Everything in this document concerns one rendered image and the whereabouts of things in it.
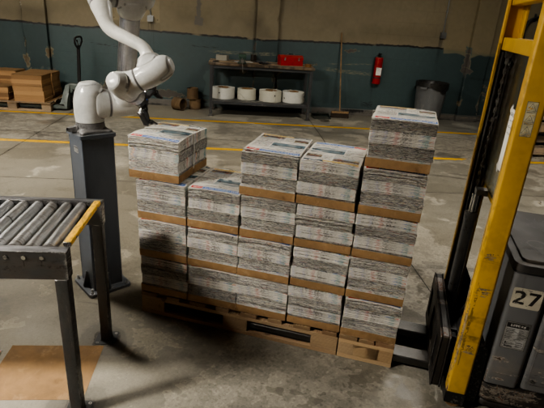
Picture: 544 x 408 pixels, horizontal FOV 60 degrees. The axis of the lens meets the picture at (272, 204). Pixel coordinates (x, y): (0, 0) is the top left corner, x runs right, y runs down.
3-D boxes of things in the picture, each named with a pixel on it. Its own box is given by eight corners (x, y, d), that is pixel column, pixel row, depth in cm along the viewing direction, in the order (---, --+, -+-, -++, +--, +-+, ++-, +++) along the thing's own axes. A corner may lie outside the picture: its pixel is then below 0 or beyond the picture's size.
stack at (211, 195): (171, 279, 313) (168, 159, 282) (345, 316, 287) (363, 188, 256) (140, 311, 278) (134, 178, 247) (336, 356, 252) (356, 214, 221)
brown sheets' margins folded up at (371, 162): (346, 295, 281) (370, 138, 245) (397, 306, 275) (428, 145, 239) (338, 333, 247) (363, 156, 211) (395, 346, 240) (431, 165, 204)
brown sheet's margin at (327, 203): (311, 180, 262) (312, 172, 260) (363, 187, 255) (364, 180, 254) (295, 202, 228) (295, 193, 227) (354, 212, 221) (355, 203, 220)
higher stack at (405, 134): (344, 316, 287) (375, 103, 239) (393, 326, 280) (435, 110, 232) (334, 355, 252) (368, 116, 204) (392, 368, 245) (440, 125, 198)
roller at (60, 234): (86, 212, 224) (89, 203, 222) (50, 260, 181) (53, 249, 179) (75, 209, 223) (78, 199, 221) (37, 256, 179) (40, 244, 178)
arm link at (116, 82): (124, 107, 211) (149, 95, 209) (104, 95, 196) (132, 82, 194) (116, 87, 213) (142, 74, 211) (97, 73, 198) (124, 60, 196)
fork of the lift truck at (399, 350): (244, 316, 274) (244, 310, 273) (430, 358, 251) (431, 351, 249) (239, 326, 265) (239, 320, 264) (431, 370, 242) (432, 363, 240)
